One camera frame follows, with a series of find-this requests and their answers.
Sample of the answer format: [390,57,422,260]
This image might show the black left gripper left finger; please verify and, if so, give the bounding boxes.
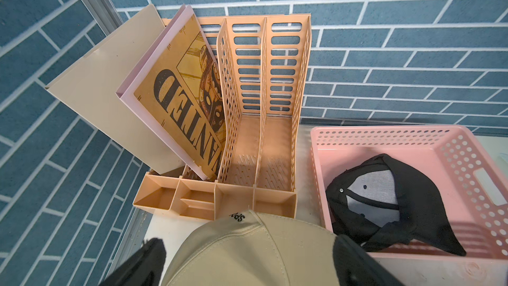
[99,238,166,286]

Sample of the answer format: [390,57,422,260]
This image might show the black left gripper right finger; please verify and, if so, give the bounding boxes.
[333,235,403,286]

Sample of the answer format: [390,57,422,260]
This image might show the black baseball cap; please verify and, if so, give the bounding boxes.
[325,154,466,256]

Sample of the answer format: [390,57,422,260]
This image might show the beige baseball cap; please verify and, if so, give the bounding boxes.
[161,210,339,285]

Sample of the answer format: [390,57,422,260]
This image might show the pink perforated plastic basket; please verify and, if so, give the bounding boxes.
[310,125,507,261]

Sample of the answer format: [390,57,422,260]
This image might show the wanted poster book pink edge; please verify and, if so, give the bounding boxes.
[116,5,226,180]

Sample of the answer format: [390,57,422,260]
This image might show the beige flat board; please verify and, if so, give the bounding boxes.
[46,4,185,176]

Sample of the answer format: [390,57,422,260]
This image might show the peach plastic desk organizer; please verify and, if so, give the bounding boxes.
[134,14,312,221]

